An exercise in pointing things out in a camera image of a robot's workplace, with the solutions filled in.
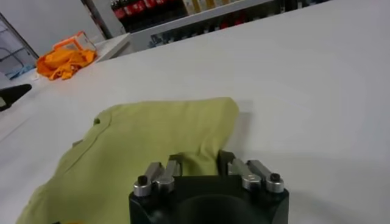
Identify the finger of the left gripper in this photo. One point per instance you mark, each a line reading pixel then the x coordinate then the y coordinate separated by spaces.
pixel 12 94

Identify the black framed glass partition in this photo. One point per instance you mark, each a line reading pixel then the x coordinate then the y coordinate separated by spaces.
pixel 18 34

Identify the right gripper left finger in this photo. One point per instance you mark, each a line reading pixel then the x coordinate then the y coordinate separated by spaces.
pixel 164 176

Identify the glass beverage display cabinet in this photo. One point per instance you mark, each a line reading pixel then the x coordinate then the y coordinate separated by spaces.
pixel 140 39

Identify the light green t-shirt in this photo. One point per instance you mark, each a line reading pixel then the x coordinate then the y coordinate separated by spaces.
pixel 146 137

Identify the crumpled orange cloth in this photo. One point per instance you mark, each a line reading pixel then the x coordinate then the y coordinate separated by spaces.
pixel 64 62

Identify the black framed glass cabinet door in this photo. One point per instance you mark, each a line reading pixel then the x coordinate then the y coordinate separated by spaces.
pixel 94 18

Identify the orange and white box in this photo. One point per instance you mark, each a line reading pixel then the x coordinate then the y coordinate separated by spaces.
pixel 74 42

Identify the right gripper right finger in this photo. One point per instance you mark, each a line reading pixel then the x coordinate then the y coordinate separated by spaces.
pixel 253 173

